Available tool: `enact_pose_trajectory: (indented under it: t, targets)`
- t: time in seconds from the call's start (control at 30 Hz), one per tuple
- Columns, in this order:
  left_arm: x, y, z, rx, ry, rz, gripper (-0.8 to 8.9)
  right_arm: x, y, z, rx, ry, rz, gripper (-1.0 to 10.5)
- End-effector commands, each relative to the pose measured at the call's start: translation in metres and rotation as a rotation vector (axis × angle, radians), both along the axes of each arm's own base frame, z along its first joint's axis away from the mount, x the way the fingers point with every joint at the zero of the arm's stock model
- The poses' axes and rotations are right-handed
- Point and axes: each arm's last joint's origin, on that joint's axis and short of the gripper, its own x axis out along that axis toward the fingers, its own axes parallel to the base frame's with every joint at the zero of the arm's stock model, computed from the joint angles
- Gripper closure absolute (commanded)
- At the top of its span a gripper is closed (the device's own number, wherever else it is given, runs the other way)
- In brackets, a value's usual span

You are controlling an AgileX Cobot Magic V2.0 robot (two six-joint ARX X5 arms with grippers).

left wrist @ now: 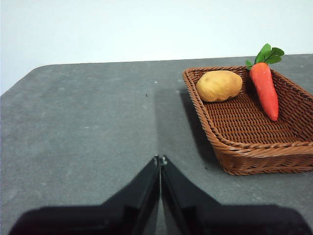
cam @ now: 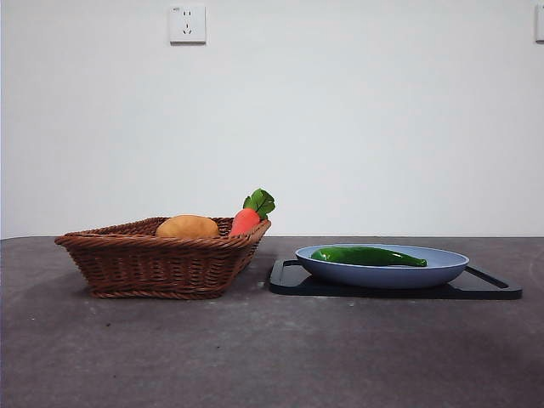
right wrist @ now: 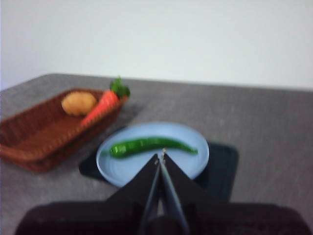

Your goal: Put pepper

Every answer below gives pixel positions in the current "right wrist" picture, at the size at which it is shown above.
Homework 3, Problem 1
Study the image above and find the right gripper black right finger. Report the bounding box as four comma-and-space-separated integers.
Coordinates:
161, 149, 221, 235

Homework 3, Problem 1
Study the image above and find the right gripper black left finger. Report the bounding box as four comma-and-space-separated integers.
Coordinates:
106, 153, 161, 221

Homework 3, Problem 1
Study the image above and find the long green chili pepper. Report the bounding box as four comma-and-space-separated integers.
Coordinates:
110, 137, 198, 159

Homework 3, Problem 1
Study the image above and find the round light blue plate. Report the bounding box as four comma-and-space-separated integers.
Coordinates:
95, 121, 210, 188

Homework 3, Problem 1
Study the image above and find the dark teal rectangular tray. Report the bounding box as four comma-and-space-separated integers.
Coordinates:
78, 141, 239, 203

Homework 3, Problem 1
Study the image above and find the orange carrot with green leaves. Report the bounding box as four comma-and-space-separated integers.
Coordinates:
80, 77, 131, 127

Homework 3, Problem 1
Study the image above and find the yellow-brown potato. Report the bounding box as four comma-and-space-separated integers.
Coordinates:
61, 91, 97, 116

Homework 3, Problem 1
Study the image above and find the brown woven wicker basket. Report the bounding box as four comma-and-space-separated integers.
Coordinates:
0, 87, 128, 173

